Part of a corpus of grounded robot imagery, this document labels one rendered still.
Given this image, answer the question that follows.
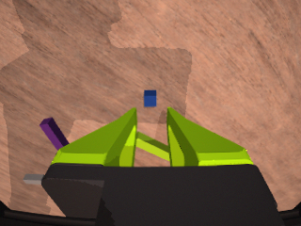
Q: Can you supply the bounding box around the lime green rectangular bar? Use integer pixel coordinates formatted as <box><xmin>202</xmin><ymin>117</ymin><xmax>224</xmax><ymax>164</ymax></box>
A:
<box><xmin>136</xmin><ymin>132</ymin><xmax>169</xmax><ymax>161</ymax></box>

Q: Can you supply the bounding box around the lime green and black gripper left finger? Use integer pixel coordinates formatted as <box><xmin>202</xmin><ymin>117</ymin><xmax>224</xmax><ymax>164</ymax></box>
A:
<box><xmin>51</xmin><ymin>107</ymin><xmax>137</xmax><ymax>167</ymax></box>

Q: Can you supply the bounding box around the purple rod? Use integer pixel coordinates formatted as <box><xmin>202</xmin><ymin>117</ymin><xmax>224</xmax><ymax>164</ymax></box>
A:
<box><xmin>40</xmin><ymin>118</ymin><xmax>70</xmax><ymax>150</ymax></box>

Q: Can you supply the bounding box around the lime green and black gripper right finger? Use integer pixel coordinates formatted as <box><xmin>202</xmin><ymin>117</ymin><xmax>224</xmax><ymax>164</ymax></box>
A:
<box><xmin>166</xmin><ymin>107</ymin><xmax>254</xmax><ymax>166</ymax></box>

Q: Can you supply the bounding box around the grey rectangular bar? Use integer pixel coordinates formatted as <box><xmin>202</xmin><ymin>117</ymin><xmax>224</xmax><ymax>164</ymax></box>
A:
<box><xmin>23</xmin><ymin>174</ymin><xmax>44</xmax><ymax>185</ymax></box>

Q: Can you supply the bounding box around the small blue cube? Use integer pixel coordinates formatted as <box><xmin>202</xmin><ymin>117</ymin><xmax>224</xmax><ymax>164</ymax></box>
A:
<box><xmin>144</xmin><ymin>90</ymin><xmax>157</xmax><ymax>106</ymax></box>

